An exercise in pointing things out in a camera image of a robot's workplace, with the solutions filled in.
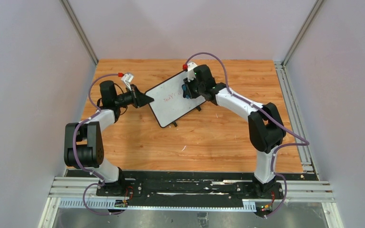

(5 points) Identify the blue black whiteboard eraser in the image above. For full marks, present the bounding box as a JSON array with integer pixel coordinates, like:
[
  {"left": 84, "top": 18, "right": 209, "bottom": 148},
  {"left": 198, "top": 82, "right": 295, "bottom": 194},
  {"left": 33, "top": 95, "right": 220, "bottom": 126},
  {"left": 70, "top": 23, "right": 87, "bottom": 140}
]
[{"left": 182, "top": 84, "right": 191, "bottom": 99}]

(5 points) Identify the white whiteboard black frame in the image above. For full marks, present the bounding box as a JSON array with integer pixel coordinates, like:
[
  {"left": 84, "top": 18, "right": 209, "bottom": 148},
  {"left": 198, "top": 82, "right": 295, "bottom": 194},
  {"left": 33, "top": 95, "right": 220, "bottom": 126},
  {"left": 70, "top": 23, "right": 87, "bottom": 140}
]
[{"left": 145, "top": 71, "right": 205, "bottom": 128}]

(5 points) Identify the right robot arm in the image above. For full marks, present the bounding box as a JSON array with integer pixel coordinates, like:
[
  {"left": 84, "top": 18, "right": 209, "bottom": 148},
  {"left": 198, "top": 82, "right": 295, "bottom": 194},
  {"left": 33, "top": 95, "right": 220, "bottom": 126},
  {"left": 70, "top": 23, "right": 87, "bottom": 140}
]
[{"left": 182, "top": 64, "right": 286, "bottom": 194}]

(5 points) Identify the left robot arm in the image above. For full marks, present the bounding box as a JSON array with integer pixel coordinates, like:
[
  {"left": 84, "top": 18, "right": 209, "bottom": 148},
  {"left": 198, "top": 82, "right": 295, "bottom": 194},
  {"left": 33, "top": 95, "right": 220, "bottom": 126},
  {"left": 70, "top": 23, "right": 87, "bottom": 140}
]
[{"left": 64, "top": 80, "right": 154, "bottom": 189}]

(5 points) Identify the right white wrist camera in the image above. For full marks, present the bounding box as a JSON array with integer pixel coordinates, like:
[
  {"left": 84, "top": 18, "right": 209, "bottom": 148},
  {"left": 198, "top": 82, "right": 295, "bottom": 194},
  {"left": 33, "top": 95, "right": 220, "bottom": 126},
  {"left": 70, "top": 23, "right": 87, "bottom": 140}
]
[{"left": 187, "top": 62, "right": 197, "bottom": 81}]

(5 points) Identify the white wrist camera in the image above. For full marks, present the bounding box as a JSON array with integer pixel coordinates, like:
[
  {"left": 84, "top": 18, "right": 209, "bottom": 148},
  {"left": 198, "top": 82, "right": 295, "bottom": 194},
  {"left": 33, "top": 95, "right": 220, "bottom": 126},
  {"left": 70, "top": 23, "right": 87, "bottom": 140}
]
[
  {"left": 121, "top": 73, "right": 134, "bottom": 91},
  {"left": 187, "top": 62, "right": 197, "bottom": 81}
]

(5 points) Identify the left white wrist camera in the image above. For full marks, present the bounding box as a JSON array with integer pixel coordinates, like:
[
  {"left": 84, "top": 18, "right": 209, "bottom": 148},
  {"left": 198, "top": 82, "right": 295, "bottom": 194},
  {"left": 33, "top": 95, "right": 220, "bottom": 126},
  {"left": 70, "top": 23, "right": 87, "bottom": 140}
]
[{"left": 121, "top": 73, "right": 134, "bottom": 91}]

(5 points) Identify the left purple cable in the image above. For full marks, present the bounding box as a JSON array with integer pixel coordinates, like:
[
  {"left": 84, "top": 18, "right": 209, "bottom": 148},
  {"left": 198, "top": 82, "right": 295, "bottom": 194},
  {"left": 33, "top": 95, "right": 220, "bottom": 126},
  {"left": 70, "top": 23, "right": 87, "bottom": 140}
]
[{"left": 72, "top": 73, "right": 126, "bottom": 216}]

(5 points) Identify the left aluminium corner post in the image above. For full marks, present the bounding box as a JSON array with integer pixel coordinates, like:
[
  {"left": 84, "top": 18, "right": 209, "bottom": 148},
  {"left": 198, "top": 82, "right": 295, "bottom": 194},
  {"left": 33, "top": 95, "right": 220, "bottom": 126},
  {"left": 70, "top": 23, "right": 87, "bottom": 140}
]
[{"left": 59, "top": 0, "right": 99, "bottom": 66}]

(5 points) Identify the aluminium corner post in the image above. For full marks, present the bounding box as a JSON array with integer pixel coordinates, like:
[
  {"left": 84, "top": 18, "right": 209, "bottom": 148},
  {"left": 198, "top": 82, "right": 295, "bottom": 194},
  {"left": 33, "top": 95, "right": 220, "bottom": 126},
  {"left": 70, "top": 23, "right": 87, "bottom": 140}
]
[
  {"left": 281, "top": 0, "right": 325, "bottom": 67},
  {"left": 59, "top": 0, "right": 99, "bottom": 66}
]

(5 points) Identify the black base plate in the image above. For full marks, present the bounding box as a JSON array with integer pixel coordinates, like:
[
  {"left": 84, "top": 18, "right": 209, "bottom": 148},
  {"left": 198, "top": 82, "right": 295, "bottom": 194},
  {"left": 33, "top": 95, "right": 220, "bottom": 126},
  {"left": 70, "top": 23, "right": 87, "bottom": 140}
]
[{"left": 96, "top": 171, "right": 284, "bottom": 208}]

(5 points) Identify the slotted cable duct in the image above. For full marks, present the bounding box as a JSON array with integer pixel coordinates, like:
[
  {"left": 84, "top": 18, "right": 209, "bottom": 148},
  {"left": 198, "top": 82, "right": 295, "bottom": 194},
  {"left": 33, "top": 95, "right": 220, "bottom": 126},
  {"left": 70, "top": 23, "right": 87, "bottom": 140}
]
[{"left": 59, "top": 198, "right": 257, "bottom": 212}]

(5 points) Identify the right side aluminium rail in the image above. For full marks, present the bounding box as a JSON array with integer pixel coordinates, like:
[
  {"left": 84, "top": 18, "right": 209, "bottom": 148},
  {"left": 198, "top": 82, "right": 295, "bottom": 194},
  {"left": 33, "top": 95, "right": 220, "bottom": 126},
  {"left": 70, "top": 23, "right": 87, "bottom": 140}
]
[{"left": 274, "top": 61, "right": 319, "bottom": 180}]

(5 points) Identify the right aluminium corner post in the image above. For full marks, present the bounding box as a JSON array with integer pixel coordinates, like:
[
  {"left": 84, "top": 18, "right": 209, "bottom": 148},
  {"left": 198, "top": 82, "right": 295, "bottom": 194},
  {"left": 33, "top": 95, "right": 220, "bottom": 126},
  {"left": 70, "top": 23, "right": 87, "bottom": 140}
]
[{"left": 281, "top": 0, "right": 325, "bottom": 67}]

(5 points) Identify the aluminium frame rail front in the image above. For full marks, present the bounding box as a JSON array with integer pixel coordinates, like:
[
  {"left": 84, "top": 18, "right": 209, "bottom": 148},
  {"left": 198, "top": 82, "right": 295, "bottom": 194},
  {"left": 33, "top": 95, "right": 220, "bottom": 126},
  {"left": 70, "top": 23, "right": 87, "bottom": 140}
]
[{"left": 48, "top": 177, "right": 335, "bottom": 203}]

